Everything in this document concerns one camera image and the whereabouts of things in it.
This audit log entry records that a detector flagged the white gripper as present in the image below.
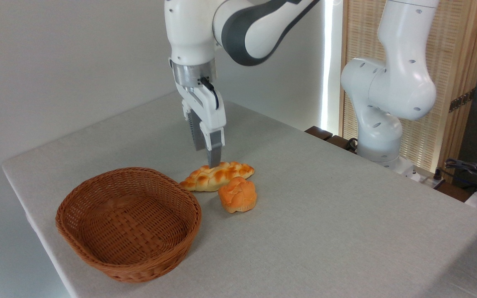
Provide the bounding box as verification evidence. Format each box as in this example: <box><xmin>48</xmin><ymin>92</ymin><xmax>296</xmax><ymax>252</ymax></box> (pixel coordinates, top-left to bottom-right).
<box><xmin>175</xmin><ymin>82</ymin><xmax>227</xmax><ymax>168</ymax></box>

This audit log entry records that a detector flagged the long braided bread loaf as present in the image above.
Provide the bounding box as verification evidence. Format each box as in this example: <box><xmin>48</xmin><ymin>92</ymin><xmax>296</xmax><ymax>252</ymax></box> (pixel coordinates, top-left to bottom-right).
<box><xmin>179</xmin><ymin>161</ymin><xmax>255</xmax><ymax>193</ymax></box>

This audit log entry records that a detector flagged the dark brown wooden furniture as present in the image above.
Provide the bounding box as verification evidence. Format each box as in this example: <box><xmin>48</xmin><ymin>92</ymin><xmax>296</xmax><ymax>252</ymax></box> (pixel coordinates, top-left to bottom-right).
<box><xmin>304</xmin><ymin>126</ymin><xmax>360</xmax><ymax>154</ymax></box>

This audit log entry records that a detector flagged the dark metal screen hinge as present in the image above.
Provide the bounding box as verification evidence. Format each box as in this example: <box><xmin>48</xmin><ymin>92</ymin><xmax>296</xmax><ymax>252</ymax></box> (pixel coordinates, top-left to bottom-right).
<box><xmin>448</xmin><ymin>89</ymin><xmax>476</xmax><ymax>113</ymax></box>

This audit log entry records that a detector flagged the bundle of dark cables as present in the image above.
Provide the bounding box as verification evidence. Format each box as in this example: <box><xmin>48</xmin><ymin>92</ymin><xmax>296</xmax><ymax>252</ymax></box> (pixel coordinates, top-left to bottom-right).
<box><xmin>434</xmin><ymin>152</ymin><xmax>477</xmax><ymax>190</ymax></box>

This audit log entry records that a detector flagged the brown wicker basket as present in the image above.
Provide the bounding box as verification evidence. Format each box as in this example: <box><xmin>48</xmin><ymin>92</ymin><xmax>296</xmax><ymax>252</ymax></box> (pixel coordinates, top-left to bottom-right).
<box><xmin>55</xmin><ymin>167</ymin><xmax>202</xmax><ymax>284</ymax></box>

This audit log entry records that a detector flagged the round flower-shaped bread bun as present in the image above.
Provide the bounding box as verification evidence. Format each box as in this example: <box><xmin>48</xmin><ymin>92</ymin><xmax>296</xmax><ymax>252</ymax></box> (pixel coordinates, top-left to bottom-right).
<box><xmin>217</xmin><ymin>176</ymin><xmax>258</xmax><ymax>214</ymax></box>

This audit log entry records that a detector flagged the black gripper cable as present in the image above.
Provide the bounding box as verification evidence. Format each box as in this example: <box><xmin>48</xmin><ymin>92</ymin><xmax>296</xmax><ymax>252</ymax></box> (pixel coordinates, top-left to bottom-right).
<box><xmin>199</xmin><ymin>77</ymin><xmax>220</xmax><ymax>110</ymax></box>

